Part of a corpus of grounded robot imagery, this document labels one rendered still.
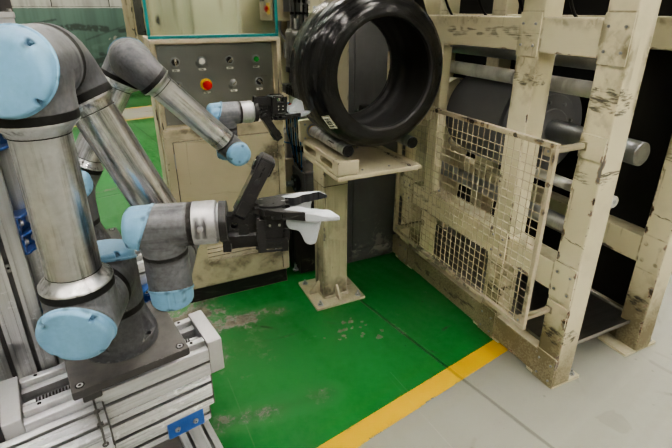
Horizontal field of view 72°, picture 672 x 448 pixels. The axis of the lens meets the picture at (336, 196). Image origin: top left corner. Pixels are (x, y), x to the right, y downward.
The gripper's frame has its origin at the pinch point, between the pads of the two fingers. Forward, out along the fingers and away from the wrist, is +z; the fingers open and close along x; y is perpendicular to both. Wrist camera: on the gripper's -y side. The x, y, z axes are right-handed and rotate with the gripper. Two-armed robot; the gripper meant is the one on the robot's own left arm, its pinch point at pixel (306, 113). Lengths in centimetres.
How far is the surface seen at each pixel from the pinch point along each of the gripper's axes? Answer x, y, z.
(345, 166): -10.5, -18.4, 11.0
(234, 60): 56, 14, -13
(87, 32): 913, -8, -102
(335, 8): -6.0, 35.7, 8.0
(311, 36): -3.1, 26.7, 0.5
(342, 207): 27, -52, 28
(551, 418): -75, -102, 66
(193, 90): 56, 2, -31
